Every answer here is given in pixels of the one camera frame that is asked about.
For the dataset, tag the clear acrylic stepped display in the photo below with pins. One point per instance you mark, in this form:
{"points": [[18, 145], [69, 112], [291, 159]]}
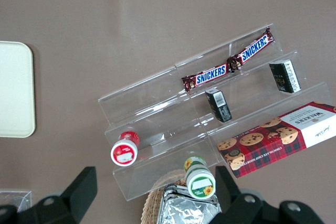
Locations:
{"points": [[157, 108]]}

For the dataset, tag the red lid strawberry jar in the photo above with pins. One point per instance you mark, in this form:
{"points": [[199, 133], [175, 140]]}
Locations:
{"points": [[124, 154]]}

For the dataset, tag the cream rectangular serving tray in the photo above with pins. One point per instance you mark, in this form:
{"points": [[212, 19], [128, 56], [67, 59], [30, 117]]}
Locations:
{"points": [[15, 90]]}

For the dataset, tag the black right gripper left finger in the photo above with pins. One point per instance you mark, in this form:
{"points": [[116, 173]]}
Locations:
{"points": [[76, 195]]}

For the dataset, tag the Snickers chocolate bar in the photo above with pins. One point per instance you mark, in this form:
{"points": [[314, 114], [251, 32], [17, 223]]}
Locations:
{"points": [[211, 73], [256, 48]]}

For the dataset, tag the silver foil container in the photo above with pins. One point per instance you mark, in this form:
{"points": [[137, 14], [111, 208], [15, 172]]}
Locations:
{"points": [[183, 213], [176, 190]]}

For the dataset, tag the small black box with barcode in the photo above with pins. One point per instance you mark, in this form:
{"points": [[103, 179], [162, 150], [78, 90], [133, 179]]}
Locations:
{"points": [[219, 107]]}

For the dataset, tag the Walkers red tartan cookie box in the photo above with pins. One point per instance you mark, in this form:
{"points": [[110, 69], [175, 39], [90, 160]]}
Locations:
{"points": [[275, 142]]}

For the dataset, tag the small black box white side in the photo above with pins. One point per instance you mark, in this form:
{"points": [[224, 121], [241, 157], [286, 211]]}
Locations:
{"points": [[284, 75]]}

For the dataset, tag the green lid sunflower jar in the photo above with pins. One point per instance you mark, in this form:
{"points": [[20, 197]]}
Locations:
{"points": [[200, 183]]}

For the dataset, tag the clear acrylic bottle rack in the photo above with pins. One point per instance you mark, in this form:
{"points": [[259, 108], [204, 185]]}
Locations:
{"points": [[13, 200]]}

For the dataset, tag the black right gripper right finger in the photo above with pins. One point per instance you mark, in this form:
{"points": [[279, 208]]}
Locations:
{"points": [[236, 203]]}

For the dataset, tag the light wicker basket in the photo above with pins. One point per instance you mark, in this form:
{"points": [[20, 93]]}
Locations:
{"points": [[151, 203]]}

